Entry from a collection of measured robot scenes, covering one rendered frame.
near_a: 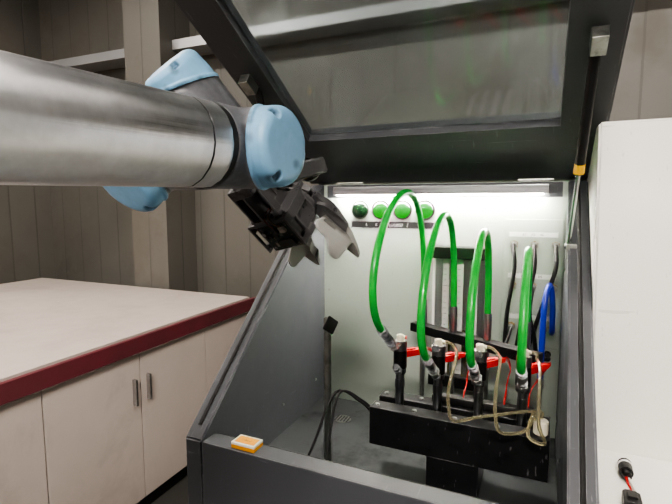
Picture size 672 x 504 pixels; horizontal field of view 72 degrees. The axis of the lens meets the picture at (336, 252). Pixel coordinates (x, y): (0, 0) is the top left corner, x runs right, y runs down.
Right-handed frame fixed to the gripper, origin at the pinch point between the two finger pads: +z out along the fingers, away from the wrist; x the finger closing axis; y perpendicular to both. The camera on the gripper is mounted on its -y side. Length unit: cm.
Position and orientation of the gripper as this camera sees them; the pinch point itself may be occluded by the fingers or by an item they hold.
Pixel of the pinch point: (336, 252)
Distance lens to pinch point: 73.4
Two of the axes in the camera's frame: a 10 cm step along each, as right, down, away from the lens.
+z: 5.3, 6.6, 5.3
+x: 7.9, -1.6, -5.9
